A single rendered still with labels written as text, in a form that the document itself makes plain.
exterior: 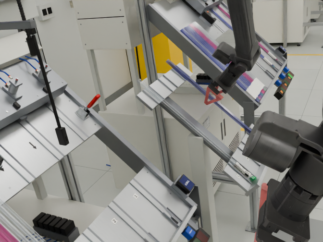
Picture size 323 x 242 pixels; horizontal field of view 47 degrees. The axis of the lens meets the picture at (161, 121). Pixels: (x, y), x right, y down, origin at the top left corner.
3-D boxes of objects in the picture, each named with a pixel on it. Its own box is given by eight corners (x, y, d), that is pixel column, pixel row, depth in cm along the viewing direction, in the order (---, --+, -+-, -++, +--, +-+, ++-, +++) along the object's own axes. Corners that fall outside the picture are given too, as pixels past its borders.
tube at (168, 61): (268, 147, 139) (270, 145, 138) (267, 149, 138) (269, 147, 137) (167, 60, 143) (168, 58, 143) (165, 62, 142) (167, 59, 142)
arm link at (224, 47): (248, 70, 119) (260, 50, 122) (219, 49, 119) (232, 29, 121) (233, 80, 131) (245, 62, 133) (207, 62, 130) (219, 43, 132)
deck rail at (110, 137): (187, 213, 118) (197, 204, 115) (184, 217, 117) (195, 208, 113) (26, 66, 123) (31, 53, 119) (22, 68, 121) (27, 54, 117)
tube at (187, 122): (253, 179, 122) (255, 177, 122) (252, 181, 121) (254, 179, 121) (138, 80, 126) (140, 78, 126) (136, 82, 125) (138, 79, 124)
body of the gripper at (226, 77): (210, 83, 132) (223, 68, 127) (220, 74, 140) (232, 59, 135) (224, 95, 131) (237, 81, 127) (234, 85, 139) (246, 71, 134)
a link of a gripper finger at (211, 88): (196, 100, 135) (210, 82, 129) (203, 92, 141) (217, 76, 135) (210, 112, 135) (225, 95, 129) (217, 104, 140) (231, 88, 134)
